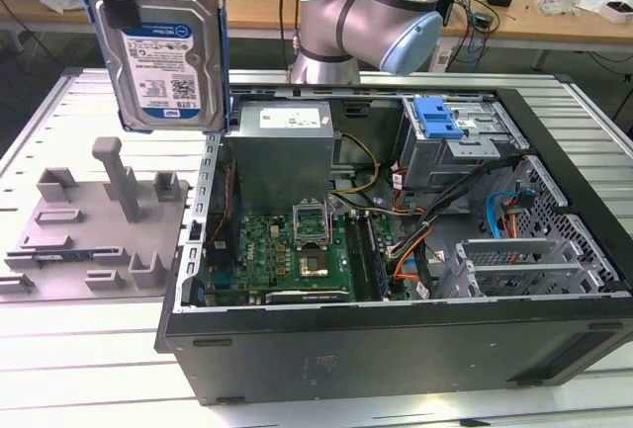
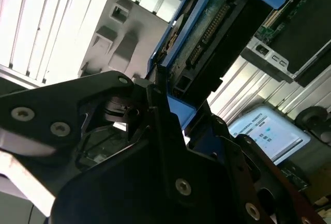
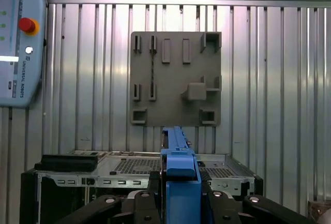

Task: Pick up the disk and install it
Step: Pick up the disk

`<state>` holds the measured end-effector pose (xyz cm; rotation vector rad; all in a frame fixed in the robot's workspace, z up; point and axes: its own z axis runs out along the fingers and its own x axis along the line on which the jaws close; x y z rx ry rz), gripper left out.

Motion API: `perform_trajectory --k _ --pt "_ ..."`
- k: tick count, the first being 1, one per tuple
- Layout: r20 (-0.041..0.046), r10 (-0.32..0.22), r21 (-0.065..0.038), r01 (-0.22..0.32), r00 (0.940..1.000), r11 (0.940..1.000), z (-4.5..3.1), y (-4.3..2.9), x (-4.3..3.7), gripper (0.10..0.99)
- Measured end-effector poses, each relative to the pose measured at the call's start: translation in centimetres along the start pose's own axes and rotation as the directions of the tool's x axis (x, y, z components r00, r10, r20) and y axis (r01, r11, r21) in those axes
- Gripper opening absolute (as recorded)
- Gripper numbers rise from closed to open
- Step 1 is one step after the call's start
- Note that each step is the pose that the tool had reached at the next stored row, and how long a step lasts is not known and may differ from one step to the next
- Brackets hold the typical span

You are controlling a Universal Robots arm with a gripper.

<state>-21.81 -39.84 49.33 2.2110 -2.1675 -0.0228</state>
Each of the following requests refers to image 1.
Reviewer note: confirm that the hard disk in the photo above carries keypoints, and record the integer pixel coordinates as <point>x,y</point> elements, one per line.
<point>158,62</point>

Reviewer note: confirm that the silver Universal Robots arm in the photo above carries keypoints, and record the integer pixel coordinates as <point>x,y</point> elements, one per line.
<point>326,18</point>

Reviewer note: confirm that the metal disk bay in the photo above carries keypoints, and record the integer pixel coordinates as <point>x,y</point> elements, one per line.
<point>519,250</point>

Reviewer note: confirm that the wooden desk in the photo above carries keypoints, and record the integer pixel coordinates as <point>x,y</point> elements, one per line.
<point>257,3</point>
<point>544,27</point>

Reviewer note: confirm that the grey power supply unit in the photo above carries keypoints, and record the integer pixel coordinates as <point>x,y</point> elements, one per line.
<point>277,161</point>

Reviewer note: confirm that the grey parts rack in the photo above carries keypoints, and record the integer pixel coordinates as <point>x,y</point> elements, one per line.
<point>99,230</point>

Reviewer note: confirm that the green RAM stick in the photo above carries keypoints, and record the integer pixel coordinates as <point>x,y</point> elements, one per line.
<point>62,255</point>

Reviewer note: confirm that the black case fan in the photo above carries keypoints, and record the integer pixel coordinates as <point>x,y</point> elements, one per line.
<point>225,250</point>

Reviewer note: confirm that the green motherboard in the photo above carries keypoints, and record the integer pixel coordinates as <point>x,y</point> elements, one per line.
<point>267,250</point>

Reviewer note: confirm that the CPU socket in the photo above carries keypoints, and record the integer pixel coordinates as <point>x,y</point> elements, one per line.
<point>312,265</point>

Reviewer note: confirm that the blue plastic latch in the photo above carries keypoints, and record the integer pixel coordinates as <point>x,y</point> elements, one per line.
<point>435,116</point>

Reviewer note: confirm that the black RAM slot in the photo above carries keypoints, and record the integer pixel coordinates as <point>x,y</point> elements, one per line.
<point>369,255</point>
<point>360,255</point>
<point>353,255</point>
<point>377,255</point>

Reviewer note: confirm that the black graphics card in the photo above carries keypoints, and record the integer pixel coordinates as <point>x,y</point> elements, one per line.
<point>306,296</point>

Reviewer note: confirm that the metal optical drive cage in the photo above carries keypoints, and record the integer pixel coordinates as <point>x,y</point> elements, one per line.
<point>445,161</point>

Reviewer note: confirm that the black PC case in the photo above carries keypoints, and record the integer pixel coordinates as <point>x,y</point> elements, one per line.
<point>346,349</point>

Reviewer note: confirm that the small white box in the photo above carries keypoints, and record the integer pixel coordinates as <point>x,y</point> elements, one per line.
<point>618,10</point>

